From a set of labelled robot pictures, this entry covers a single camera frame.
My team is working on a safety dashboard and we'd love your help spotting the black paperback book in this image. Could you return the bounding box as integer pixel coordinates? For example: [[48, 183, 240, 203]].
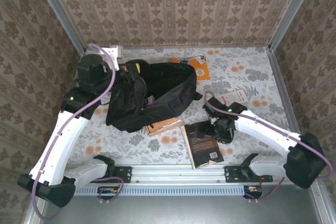
[[180, 121, 225, 170]]

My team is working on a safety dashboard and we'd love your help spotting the black backpack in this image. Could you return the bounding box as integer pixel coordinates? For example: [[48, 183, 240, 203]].
[[106, 59, 203, 133]]

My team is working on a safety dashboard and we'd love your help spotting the aluminium mounting rail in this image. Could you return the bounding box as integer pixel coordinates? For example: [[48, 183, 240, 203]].
[[65, 163, 321, 183]]

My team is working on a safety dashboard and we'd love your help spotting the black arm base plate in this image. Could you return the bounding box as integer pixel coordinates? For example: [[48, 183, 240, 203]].
[[110, 165, 132, 184], [224, 165, 274, 184]]

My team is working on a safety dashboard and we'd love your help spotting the orange-brown paperback book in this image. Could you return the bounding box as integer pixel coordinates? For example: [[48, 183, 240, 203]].
[[146, 115, 184, 137]]

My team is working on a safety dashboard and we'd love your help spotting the grey metal sheet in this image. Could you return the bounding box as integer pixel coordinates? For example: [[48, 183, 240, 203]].
[[22, 184, 336, 224]]

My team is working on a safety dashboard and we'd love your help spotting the orange open booklet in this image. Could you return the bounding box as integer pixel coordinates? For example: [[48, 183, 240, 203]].
[[169, 55, 211, 81]]

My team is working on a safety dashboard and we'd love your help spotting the aluminium frame post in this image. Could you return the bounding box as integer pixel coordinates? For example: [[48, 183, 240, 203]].
[[267, 0, 320, 51], [30, 0, 87, 54]]

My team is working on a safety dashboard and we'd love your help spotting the aluminium side rail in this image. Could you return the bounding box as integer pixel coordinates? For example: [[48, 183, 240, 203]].
[[266, 47, 311, 163], [76, 48, 87, 65]]

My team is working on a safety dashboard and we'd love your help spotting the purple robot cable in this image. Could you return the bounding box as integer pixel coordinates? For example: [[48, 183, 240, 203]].
[[31, 42, 124, 221], [204, 92, 333, 203]]

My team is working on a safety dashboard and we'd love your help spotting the grey slotted cable duct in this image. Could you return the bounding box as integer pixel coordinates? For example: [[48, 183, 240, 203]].
[[75, 185, 263, 196]]

